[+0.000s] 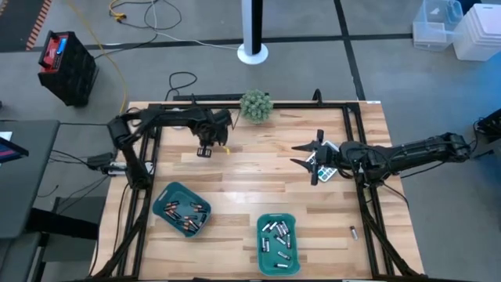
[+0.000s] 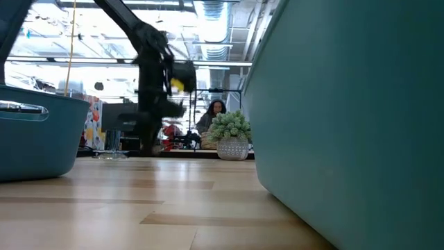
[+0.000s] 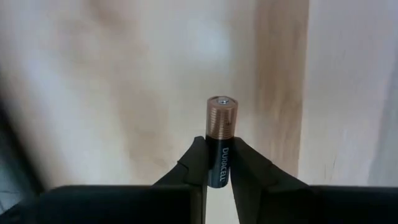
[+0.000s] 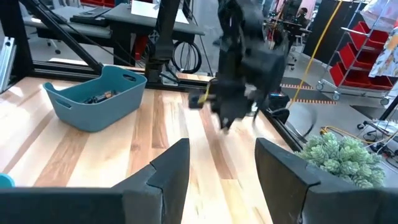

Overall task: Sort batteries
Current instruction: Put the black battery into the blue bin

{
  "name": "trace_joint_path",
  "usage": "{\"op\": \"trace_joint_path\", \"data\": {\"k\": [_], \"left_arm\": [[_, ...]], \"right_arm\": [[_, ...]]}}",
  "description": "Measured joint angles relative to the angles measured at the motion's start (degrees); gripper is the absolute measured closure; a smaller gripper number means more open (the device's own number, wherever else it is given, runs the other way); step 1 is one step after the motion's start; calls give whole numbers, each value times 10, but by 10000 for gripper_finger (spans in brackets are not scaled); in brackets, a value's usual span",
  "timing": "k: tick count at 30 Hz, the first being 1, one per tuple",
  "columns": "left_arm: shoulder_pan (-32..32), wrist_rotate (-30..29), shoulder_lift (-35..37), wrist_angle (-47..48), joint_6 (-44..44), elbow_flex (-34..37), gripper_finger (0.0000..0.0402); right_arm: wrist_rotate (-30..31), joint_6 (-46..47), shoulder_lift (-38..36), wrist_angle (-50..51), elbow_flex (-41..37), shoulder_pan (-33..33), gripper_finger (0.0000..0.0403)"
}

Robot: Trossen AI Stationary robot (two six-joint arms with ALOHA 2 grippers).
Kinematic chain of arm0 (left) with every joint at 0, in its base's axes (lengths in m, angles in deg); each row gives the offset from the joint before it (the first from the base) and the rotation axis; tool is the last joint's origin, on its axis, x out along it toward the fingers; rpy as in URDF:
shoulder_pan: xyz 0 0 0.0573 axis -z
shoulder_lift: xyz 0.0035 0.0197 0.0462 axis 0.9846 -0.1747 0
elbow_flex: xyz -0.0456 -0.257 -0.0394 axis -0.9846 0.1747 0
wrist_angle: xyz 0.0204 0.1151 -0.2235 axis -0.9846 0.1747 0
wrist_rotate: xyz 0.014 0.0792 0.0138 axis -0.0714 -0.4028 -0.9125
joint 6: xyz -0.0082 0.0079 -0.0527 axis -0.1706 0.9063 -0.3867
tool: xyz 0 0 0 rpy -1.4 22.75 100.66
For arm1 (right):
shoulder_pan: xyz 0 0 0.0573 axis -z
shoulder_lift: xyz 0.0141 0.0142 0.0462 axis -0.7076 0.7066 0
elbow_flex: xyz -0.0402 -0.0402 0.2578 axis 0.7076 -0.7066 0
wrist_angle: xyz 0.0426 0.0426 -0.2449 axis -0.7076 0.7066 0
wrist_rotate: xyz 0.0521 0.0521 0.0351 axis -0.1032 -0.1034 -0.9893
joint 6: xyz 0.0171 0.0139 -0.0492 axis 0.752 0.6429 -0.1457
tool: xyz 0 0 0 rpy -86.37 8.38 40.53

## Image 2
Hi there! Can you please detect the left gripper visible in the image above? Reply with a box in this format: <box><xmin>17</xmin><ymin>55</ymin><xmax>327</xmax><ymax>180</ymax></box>
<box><xmin>117</xmin><ymin>28</ymin><xmax>187</xmax><ymax>157</ymax></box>

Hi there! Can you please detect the red background object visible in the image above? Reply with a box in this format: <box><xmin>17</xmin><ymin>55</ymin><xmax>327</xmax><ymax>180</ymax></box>
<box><xmin>162</xmin><ymin>124</ymin><xmax>181</xmax><ymax>151</ymax></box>

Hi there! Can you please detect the black monitor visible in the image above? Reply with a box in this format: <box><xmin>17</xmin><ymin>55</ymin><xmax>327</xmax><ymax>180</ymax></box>
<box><xmin>101</xmin><ymin>102</ymin><xmax>139</xmax><ymax>133</ymax></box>

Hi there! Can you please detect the round silver disc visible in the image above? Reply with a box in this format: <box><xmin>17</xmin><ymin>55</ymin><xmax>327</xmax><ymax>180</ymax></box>
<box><xmin>92</xmin><ymin>149</ymin><xmax>130</xmax><ymax>160</ymax></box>

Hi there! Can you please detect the brown wicker basket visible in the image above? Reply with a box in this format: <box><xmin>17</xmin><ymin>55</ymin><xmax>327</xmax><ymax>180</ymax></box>
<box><xmin>200</xmin><ymin>131</ymin><xmax>218</xmax><ymax>151</ymax></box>

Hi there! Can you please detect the yellow tape tag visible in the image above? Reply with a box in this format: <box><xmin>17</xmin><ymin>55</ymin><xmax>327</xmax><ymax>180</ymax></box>
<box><xmin>169</xmin><ymin>77</ymin><xmax>185</xmax><ymax>93</ymax></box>

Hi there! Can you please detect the colourful patterned cloth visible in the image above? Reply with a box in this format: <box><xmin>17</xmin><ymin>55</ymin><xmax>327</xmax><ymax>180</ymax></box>
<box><xmin>83</xmin><ymin>95</ymin><xmax>105</xmax><ymax>151</ymax></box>

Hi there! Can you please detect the person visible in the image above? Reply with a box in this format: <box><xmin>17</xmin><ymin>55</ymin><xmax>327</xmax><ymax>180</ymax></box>
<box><xmin>195</xmin><ymin>98</ymin><xmax>228</xmax><ymax>135</ymax></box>

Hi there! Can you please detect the green potted artificial succulent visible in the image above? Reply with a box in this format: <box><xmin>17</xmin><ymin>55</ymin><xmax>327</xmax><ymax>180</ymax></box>
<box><xmin>207</xmin><ymin>110</ymin><xmax>253</xmax><ymax>161</ymax></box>

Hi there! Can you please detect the green-teal tray bin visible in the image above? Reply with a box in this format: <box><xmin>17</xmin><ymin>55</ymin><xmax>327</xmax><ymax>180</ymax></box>
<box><xmin>241</xmin><ymin>0</ymin><xmax>444</xmax><ymax>250</ymax></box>

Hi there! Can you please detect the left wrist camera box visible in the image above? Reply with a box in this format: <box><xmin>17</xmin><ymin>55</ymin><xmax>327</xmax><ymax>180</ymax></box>
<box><xmin>172</xmin><ymin>60</ymin><xmax>198</xmax><ymax>94</ymax></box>

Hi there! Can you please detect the blue-teal bin with handles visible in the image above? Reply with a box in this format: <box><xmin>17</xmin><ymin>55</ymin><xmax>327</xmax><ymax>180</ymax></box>
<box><xmin>0</xmin><ymin>84</ymin><xmax>92</xmax><ymax>183</ymax></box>

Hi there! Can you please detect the long yellow cable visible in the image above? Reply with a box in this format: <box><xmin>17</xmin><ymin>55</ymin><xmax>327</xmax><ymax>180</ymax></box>
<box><xmin>63</xmin><ymin>0</ymin><xmax>78</xmax><ymax>97</ymax></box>

